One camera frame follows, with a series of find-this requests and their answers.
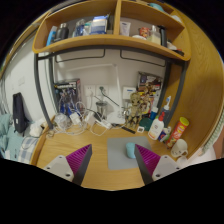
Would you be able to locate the colourful printed box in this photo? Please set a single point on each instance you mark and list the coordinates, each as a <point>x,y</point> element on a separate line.
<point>150,80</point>

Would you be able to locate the white blue electric toothbrush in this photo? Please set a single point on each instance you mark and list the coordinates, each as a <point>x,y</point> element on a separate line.
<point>167,103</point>

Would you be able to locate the grey mouse pad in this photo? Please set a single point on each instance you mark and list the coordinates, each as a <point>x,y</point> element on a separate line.
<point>116,153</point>

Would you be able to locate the light blue computer mouse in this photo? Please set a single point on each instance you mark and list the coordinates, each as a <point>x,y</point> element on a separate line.
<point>130,150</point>

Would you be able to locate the black ruler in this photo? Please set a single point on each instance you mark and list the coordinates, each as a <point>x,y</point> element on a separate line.
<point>129,129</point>

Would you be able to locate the white wall socket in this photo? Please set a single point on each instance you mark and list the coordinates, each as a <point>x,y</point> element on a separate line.
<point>90,90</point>
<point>102,90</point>

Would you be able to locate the red chips can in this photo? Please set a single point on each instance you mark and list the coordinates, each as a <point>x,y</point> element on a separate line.
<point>178,131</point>

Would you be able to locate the small blue white box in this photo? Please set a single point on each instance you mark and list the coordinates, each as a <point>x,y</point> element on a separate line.
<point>164,135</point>

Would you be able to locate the blue tube bottle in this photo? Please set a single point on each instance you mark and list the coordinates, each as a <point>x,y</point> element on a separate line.
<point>153,113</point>

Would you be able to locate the large brown tree figure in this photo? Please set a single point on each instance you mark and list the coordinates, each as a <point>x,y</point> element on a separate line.
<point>135,110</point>

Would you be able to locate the teal blanket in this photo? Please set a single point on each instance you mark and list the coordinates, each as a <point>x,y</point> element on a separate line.
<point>10,136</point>

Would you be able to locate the crumpled white tissue pile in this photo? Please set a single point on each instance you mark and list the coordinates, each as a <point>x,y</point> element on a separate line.
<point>36,128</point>

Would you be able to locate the white desk lamp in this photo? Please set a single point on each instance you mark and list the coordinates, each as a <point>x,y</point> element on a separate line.
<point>116,83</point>

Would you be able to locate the dark backpack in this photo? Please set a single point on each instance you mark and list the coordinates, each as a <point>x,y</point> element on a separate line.
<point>20,111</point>

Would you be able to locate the blue checked quilt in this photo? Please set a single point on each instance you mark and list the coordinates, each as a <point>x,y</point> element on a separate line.
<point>27,150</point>

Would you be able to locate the white power strip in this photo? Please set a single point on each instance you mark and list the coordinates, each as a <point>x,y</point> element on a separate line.
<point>104,124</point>

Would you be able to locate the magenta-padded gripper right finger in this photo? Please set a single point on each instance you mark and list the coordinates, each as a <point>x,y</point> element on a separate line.
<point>165,165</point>

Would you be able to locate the green round tin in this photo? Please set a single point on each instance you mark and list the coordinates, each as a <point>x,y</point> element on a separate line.
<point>146,124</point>

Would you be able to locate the steel cup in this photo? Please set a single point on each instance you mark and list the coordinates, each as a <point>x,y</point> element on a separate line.
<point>101,110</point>

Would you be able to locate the small brown tree figure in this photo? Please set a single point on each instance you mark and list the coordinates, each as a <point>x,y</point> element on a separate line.
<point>148,100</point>

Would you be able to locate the white lotion pump bottle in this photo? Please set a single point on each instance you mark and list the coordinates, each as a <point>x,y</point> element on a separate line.
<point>156,128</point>

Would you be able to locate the wooden shelf unit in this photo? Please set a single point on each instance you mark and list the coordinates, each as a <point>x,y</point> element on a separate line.
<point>100,41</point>

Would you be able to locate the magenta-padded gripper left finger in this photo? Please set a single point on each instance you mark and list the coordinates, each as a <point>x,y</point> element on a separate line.
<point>60,165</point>

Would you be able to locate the white mug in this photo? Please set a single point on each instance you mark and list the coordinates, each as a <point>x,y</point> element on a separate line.
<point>180,148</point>

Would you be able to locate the white wall box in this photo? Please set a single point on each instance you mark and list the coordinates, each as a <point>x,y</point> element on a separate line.
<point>129,93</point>

